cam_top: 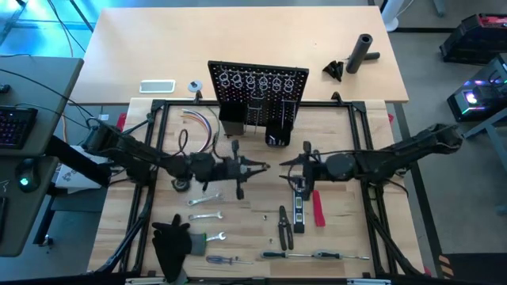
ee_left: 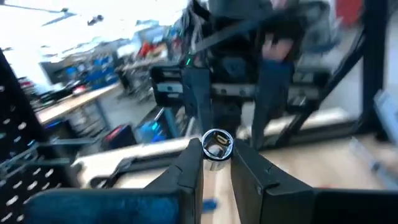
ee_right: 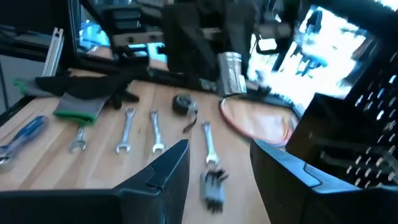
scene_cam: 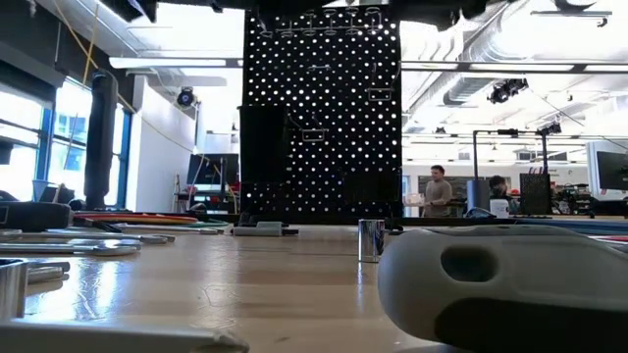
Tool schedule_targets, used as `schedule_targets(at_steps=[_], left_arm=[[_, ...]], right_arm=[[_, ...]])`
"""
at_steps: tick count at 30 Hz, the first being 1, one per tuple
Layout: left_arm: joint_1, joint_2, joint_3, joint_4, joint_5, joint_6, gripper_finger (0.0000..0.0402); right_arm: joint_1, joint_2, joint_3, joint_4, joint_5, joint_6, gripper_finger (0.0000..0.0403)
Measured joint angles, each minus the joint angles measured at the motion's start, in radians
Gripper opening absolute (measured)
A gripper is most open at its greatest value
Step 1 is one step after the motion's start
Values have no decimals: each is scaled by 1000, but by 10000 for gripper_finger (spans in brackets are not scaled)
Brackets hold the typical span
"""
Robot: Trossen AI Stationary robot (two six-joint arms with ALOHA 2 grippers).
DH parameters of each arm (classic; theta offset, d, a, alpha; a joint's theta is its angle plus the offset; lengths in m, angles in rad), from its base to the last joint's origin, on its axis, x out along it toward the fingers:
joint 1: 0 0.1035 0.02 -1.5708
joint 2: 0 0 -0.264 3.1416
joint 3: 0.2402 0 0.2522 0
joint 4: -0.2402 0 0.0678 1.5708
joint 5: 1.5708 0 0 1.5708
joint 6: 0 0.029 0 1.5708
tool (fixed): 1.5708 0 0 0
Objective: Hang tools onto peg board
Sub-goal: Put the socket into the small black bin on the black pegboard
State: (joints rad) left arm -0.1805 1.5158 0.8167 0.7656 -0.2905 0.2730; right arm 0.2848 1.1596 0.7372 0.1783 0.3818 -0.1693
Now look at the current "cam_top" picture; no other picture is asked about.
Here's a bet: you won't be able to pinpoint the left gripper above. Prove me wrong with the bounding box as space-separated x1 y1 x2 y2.
215 139 272 201

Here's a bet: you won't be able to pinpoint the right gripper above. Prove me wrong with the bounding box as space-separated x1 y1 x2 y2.
279 141 330 191

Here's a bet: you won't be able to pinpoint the black spirit level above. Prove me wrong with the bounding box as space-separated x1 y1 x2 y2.
292 176 307 234

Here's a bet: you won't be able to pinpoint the red hand tool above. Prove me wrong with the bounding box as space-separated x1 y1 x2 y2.
311 189 326 228

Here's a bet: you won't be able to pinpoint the black wire stripper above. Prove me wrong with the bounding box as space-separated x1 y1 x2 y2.
276 204 295 252

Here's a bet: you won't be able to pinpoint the grey and black screwdriver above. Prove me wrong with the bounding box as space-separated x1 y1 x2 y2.
312 249 371 261
260 250 314 260

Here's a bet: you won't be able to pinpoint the wide black plastic bin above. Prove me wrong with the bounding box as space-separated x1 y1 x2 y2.
264 120 292 148

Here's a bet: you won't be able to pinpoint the tall black plastic bin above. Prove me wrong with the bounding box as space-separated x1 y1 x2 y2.
218 101 246 137

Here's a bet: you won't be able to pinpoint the silver double prong hook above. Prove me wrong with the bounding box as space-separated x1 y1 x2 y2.
244 93 265 135
280 98 299 131

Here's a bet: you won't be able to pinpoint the black perforated pegboard stand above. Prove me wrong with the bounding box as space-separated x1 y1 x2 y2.
207 59 310 138

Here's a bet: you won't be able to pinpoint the black tape measure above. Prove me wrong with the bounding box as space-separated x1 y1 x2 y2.
172 177 192 194

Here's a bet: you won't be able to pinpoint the grey glove green cuff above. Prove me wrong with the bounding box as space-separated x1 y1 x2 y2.
189 232 208 257

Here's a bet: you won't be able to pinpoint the black work glove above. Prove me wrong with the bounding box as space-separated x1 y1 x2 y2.
151 213 192 284

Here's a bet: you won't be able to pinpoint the white smartphone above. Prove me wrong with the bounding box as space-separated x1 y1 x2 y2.
139 78 177 94

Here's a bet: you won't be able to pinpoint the grey cylinder tube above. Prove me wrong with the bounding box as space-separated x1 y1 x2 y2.
345 33 374 75

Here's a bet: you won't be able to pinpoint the silver aluminium bar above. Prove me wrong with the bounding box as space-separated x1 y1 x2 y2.
125 277 166 285
345 278 392 285

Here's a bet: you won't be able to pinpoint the light wooden desk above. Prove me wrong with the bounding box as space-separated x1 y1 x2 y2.
69 6 410 106

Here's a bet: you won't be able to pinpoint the black support strut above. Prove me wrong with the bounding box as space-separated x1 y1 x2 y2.
44 135 112 188

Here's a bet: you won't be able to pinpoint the white cardboard box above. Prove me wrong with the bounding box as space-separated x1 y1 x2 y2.
54 144 111 195

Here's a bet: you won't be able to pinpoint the RGB lit computer tower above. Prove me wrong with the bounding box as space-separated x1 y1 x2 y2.
446 53 507 123

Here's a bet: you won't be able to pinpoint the black mat hazard stripes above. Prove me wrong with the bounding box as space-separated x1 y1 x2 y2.
437 253 507 285

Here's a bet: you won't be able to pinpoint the black equipment case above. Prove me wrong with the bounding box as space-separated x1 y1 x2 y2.
439 13 507 65

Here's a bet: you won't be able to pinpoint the black computer mouse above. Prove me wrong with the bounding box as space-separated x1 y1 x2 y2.
14 158 42 194

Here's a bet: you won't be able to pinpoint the grey side desk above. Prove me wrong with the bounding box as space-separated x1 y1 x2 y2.
0 55 85 258

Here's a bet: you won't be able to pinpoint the black RGB keyboard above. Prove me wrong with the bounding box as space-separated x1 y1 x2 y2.
0 105 40 150

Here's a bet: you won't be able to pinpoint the black aluminium extrusion frame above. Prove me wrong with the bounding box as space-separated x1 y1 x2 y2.
94 91 427 278

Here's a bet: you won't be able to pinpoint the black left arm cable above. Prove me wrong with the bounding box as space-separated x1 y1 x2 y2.
177 128 190 158

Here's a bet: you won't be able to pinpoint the silver wire ring rack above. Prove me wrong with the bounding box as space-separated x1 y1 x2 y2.
216 70 297 94

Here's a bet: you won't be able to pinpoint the blue handle screwdriver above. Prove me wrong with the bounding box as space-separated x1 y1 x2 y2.
205 255 254 266

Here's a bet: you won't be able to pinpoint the black angular bracket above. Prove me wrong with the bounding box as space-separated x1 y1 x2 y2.
322 59 345 83

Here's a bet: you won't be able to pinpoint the black rod handle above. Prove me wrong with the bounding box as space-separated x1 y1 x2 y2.
126 113 154 134

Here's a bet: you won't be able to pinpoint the white pedestal stand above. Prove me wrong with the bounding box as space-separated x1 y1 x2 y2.
379 0 415 32

